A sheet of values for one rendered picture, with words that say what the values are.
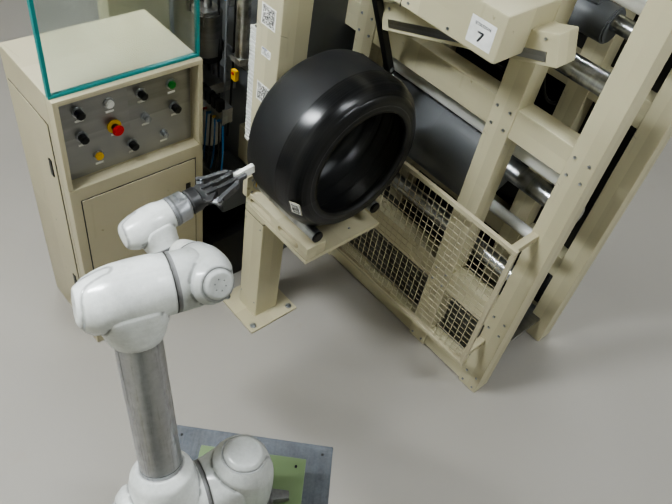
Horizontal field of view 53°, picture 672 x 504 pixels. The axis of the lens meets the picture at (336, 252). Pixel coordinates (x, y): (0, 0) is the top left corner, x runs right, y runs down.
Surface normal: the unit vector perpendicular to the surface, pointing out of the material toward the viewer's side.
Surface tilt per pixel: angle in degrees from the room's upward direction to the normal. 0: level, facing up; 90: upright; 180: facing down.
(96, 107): 90
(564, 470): 0
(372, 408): 0
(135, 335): 77
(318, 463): 0
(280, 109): 51
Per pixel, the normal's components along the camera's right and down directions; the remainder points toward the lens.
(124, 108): 0.65, 0.62
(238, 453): 0.22, -0.73
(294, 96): -0.36, -0.27
